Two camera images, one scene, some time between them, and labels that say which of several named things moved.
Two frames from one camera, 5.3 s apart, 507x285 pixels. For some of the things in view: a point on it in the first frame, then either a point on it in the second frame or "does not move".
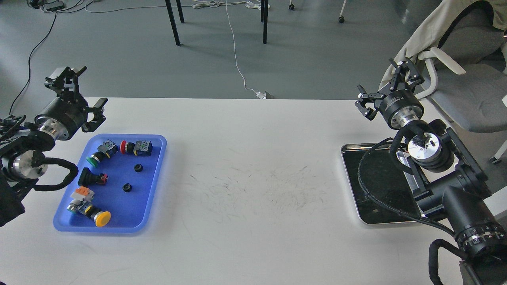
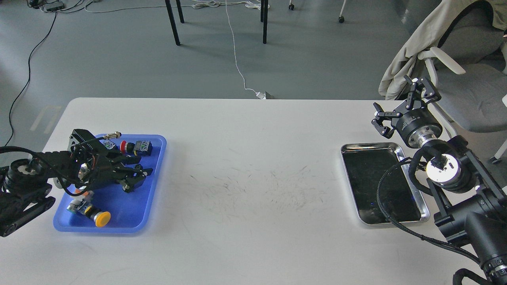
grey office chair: x=469 y=70 does not move
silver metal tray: x=386 y=177 does not move
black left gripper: x=63 y=116 -> x=98 y=164
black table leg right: x=264 y=16 does not move
